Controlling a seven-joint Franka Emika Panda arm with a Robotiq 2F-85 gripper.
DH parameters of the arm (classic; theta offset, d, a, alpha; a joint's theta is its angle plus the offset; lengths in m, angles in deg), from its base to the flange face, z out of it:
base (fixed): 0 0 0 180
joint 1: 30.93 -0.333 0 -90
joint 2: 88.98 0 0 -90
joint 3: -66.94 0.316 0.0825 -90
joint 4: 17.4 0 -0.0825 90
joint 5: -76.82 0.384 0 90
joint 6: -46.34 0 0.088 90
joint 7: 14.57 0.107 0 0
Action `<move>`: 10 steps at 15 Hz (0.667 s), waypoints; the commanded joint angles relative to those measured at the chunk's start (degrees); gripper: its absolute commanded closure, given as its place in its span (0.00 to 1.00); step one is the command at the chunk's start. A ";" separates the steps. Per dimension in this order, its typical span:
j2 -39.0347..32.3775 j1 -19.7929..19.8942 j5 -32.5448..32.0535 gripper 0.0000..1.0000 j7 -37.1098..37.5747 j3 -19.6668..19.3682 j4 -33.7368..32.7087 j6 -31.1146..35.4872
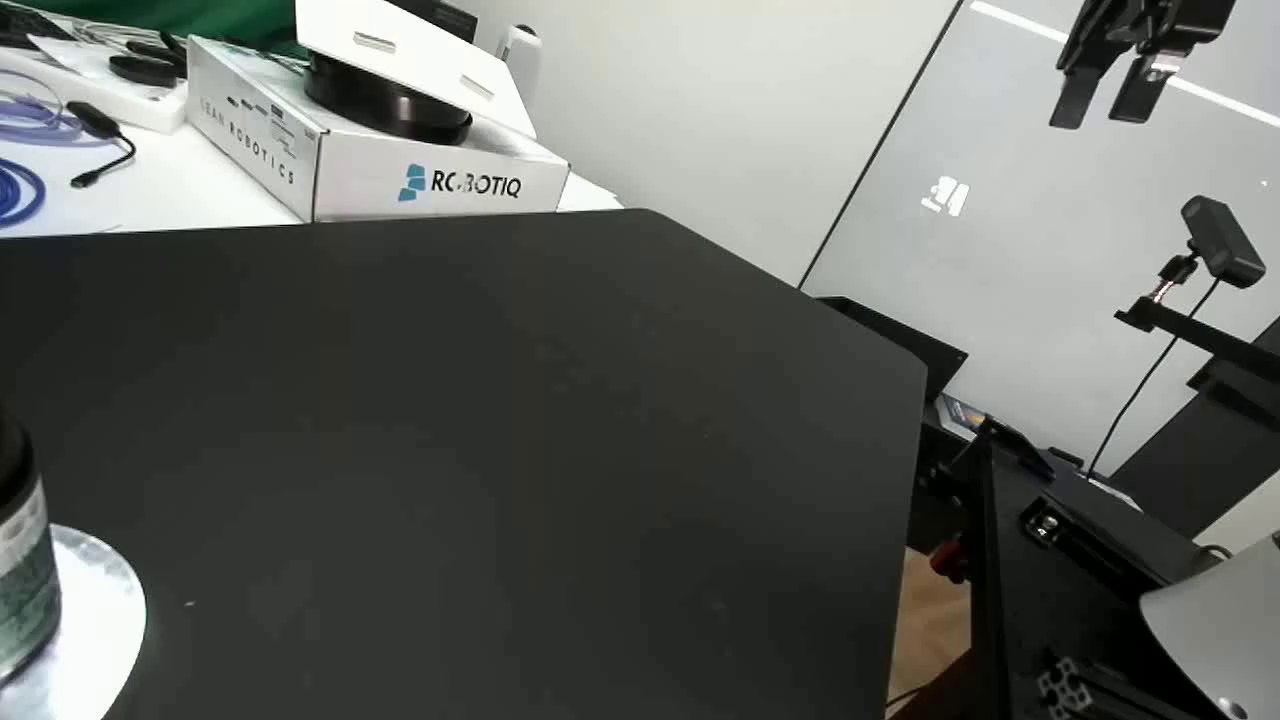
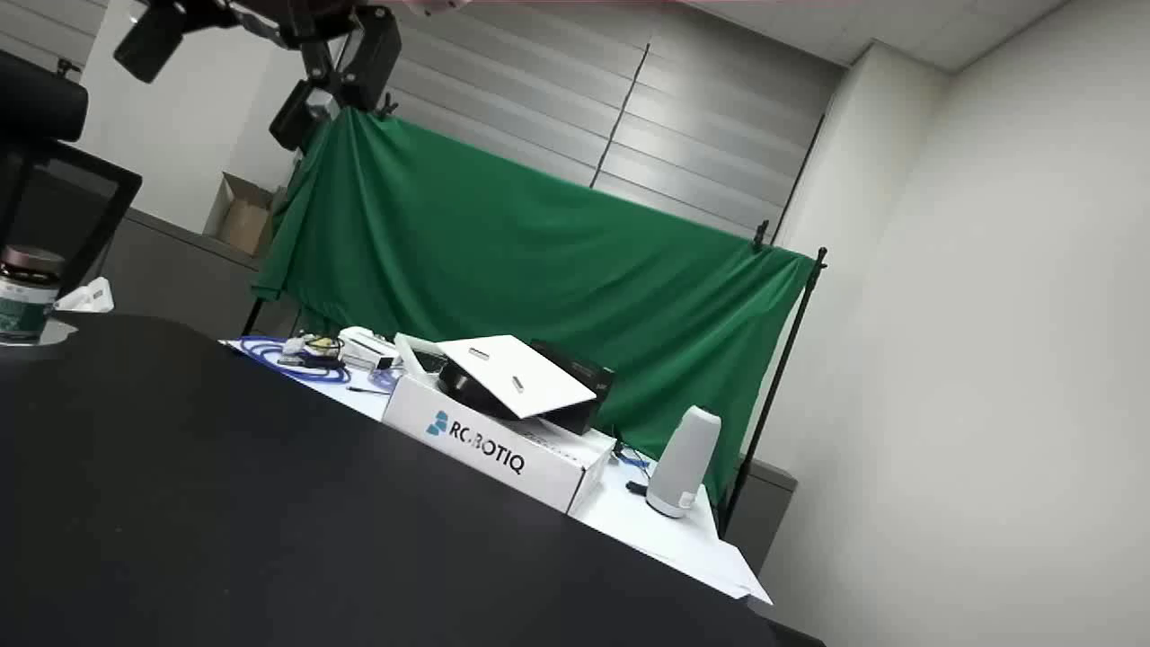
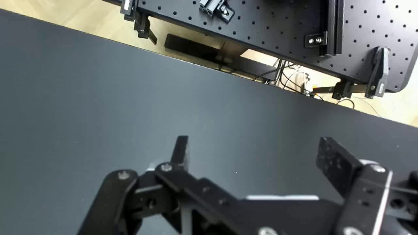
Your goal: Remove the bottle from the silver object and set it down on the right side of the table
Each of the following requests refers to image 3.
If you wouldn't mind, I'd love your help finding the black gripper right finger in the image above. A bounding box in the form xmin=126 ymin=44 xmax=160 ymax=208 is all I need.
xmin=314 ymin=136 xmax=418 ymax=235

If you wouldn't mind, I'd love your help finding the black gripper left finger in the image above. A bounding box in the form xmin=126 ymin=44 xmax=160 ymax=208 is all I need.
xmin=77 ymin=135 xmax=245 ymax=235

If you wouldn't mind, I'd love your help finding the black table clamp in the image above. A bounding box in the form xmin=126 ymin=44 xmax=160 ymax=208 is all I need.
xmin=120 ymin=0 xmax=159 ymax=46
xmin=312 ymin=46 xmax=392 ymax=101

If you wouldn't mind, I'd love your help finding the bundle of thin cables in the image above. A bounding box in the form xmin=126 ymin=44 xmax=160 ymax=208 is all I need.
xmin=274 ymin=59 xmax=316 ymax=98

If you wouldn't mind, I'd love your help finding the small black angle bracket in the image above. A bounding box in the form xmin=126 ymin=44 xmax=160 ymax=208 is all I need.
xmin=303 ymin=30 xmax=330 ymax=58

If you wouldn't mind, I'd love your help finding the black aluminium rail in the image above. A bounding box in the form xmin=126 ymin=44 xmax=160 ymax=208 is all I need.
xmin=320 ymin=0 xmax=346 ymax=58

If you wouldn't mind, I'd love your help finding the black corner bracket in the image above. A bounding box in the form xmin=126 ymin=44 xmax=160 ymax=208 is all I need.
xmin=198 ymin=0 xmax=236 ymax=24

